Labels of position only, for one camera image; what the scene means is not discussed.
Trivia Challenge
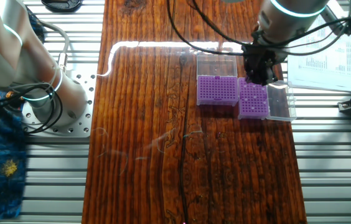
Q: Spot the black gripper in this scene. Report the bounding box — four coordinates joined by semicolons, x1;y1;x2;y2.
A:
242;43;288;86

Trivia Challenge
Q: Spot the purple pipette tip box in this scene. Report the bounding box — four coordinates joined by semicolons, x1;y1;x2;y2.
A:
195;54;239;107
237;77;297;123

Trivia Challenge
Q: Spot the white printed paper sheet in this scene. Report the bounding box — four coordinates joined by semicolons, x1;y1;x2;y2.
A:
286;11;351;93

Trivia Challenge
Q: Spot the brown wooden board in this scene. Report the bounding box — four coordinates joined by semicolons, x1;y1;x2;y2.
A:
81;0;307;224

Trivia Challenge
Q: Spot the black C-clamp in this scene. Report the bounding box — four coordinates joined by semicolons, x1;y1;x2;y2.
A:
40;0;83;13

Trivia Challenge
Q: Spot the black cable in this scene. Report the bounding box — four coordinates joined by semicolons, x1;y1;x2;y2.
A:
192;0;351;57
166;0;248;56
0;82;64;135

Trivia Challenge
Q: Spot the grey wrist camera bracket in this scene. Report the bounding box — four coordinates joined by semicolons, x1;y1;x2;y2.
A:
321;2;350;35

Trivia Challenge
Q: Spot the silver perforated base plate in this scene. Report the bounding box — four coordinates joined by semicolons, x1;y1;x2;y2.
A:
21;70;97;138

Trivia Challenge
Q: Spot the grey cable with metal connector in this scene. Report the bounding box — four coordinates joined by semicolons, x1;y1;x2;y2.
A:
40;21;70;71

